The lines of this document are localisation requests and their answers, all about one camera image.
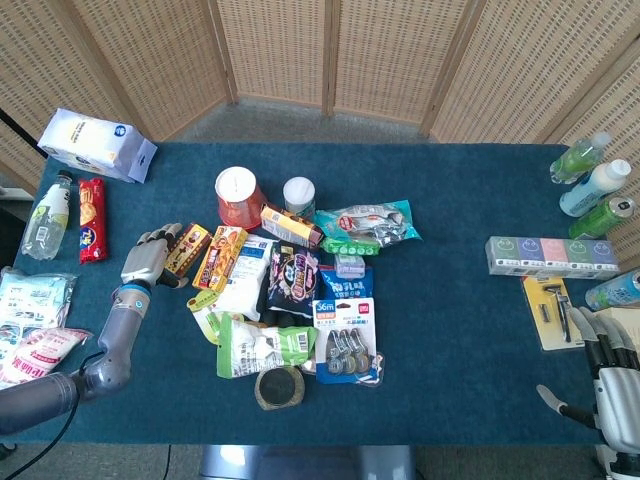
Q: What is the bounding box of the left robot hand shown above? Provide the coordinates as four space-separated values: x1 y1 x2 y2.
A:
120 221 191 292

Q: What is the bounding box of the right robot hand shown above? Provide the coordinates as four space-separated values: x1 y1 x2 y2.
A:
535 305 640 452

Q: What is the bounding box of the yellow box with dark print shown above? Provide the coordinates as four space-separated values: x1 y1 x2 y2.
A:
163 222 214 279

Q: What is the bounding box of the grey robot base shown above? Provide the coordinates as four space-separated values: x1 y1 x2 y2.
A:
199 444 417 480

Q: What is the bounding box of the yellow box with red print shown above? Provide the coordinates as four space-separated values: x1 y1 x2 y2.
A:
191 225 250 293

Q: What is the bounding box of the small purple lidded container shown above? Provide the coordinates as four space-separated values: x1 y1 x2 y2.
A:
333 253 367 279

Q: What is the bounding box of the red cracker pack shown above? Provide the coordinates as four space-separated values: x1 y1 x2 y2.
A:
78 176 109 266

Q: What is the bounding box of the green lip balm blister card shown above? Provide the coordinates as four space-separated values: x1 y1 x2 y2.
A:
185 289 224 346

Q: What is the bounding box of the yellow razor blister card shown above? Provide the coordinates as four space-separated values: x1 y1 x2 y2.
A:
521 275 587 353

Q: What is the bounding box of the blue labelled water bottle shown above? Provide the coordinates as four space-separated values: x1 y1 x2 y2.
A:
584 269 640 313

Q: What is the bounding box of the white blue pouch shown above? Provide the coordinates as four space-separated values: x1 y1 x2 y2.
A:
214 234 279 323

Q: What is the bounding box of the clear bottle with black cap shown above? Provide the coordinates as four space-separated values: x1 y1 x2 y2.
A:
20 169 74 262

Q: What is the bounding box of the orange cylindrical snack can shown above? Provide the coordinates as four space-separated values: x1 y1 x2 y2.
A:
214 165 269 232

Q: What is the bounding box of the clear pale blue bag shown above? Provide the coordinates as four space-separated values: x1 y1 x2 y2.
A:
0 265 79 347

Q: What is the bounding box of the green white cornstarch bag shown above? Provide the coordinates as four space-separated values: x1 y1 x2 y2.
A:
215 311 320 380

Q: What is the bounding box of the pink white bag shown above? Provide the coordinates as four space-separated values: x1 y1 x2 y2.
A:
0 326 94 392

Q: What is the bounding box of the yellow orange brown carton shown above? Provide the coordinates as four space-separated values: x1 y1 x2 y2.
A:
259 204 326 250

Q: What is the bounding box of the dark purple snack pouch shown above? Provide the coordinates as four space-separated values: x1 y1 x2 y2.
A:
264 240 322 319

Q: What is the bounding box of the green white round canister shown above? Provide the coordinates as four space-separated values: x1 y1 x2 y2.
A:
281 175 318 222

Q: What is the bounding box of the green drink can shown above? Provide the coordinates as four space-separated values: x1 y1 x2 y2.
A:
568 195 637 241

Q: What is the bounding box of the black pole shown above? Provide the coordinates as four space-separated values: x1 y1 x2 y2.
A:
0 106 49 162

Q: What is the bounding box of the glass jar with black lid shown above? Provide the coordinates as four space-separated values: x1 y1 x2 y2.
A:
254 365 307 413

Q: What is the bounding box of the blue milk candy bag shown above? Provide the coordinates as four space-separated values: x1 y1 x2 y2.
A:
318 264 376 302

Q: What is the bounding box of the green wet wipes pack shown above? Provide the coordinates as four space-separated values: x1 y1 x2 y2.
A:
320 235 384 258

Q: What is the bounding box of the white blue drink bottle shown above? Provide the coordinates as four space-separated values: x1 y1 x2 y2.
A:
558 158 633 218

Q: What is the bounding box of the blue correction tape blister pack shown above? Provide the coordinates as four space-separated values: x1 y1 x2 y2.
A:
311 296 387 387

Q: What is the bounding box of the teal clear snack bag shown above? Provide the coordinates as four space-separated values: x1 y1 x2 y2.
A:
313 199 424 247

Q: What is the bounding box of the green drink bottle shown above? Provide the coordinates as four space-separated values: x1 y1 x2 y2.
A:
549 130 613 186

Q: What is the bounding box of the woven bamboo folding screen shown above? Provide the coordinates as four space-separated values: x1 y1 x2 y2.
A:
0 0 640 274

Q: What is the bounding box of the black cable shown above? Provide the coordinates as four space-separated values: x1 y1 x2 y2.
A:
0 367 86 480

